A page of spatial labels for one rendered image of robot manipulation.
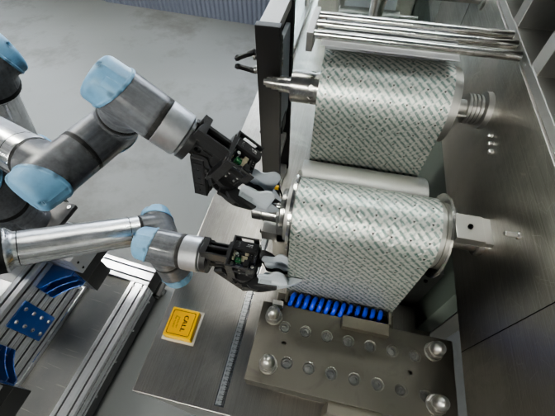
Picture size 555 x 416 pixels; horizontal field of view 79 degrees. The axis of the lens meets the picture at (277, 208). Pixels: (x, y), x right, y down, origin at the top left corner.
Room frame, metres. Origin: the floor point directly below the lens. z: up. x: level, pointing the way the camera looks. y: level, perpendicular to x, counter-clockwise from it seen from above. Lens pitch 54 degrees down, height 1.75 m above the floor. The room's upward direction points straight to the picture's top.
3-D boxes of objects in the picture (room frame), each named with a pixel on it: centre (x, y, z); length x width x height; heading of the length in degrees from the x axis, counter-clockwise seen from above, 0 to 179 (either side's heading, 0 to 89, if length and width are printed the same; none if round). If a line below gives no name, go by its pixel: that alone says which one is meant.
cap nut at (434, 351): (0.16, -0.31, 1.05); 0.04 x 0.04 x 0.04
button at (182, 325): (0.25, 0.23, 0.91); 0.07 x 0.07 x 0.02; 78
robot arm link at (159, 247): (0.36, 0.25, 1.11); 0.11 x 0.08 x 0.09; 77
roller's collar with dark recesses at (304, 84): (0.61, -0.06, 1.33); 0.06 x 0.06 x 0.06; 78
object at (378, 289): (0.27, -0.14, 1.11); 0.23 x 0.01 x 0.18; 78
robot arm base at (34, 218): (0.61, 0.83, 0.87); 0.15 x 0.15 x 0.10
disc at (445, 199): (0.30, -0.28, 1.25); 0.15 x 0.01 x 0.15; 168
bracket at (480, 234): (0.29, -0.32, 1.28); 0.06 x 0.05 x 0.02; 78
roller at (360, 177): (0.45, -0.18, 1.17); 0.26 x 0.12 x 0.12; 78
